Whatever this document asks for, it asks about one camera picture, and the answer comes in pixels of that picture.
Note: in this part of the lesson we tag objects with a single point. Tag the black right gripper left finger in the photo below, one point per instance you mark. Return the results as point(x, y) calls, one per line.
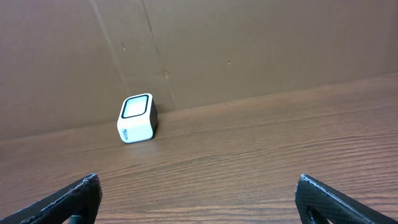
point(78, 202)

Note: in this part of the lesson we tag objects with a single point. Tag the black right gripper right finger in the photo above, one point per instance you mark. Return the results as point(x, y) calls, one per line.
point(319, 203)

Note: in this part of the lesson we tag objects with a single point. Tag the white barcode scanner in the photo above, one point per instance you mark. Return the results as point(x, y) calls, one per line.
point(138, 119)

